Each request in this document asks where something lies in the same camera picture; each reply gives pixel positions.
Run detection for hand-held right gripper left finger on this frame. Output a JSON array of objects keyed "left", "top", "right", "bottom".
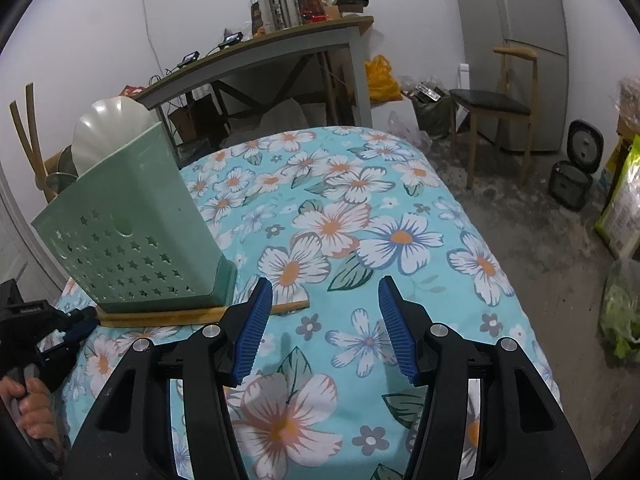
[{"left": 62, "top": 276, "right": 275, "bottom": 480}]

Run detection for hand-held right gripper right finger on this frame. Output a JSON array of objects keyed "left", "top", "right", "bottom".
[{"left": 377, "top": 275, "right": 593, "bottom": 480}]

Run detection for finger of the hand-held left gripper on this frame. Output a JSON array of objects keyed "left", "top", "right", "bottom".
[
  {"left": 35, "top": 327, "right": 94, "bottom": 393},
  {"left": 50, "top": 306, "right": 101, "bottom": 333}
]

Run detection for wooden chopsticks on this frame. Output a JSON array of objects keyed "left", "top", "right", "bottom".
[{"left": 100, "top": 299, "right": 311, "bottom": 329}]

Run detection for green utensil holder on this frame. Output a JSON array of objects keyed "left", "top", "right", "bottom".
[{"left": 30, "top": 122, "right": 238, "bottom": 317}]

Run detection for large metal spoon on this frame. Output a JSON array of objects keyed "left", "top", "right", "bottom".
[{"left": 45, "top": 167, "right": 81, "bottom": 197}]

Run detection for white scalloped rice paddle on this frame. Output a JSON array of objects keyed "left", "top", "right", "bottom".
[{"left": 71, "top": 96, "right": 158, "bottom": 181}]

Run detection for person's left hand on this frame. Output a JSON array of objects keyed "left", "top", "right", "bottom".
[{"left": 0, "top": 375, "right": 61, "bottom": 443}]

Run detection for white door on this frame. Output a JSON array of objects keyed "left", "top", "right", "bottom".
[{"left": 0, "top": 160, "right": 66, "bottom": 306}]

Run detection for blue floral tablecloth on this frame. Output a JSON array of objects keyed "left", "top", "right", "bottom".
[{"left": 52, "top": 126, "right": 563, "bottom": 480}]

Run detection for plastic bag of greens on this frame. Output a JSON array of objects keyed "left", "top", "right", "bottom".
[{"left": 597, "top": 257, "right": 640, "bottom": 361}]

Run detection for white plastic bag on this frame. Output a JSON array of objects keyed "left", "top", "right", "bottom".
[{"left": 260, "top": 97, "right": 326, "bottom": 131}]

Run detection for black rice cooker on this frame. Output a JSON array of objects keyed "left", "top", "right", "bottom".
[{"left": 547, "top": 119, "right": 606, "bottom": 211}]

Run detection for orange plastic bag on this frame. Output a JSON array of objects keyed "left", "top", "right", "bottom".
[{"left": 364, "top": 55, "right": 403, "bottom": 103}]

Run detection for yellow green rice bag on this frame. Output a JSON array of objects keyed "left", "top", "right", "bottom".
[{"left": 595, "top": 135, "right": 640, "bottom": 261}]

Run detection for grey desk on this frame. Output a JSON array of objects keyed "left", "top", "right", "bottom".
[{"left": 135, "top": 15, "right": 376, "bottom": 128}]

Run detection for brown snack bag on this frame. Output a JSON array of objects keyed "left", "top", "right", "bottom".
[{"left": 249, "top": 1, "right": 271, "bottom": 37}]

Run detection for black tray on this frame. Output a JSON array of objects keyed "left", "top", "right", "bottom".
[{"left": 327, "top": 0, "right": 371, "bottom": 18}]

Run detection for metal canister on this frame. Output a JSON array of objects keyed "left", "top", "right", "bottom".
[{"left": 256, "top": 0, "right": 305, "bottom": 31}]

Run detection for red jar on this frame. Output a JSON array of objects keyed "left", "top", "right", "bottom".
[{"left": 300, "top": 0, "right": 328, "bottom": 23}]

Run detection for grey refrigerator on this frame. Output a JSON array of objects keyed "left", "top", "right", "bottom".
[{"left": 447, "top": 0, "right": 571, "bottom": 153}]

